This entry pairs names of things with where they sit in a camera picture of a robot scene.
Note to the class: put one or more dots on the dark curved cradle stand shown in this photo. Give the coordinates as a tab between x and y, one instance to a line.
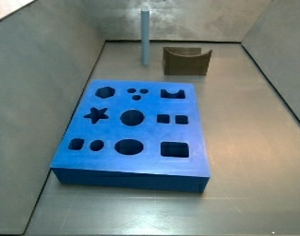
185	61

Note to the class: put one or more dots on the blue shape-sorting board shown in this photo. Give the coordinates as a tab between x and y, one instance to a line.
134	137

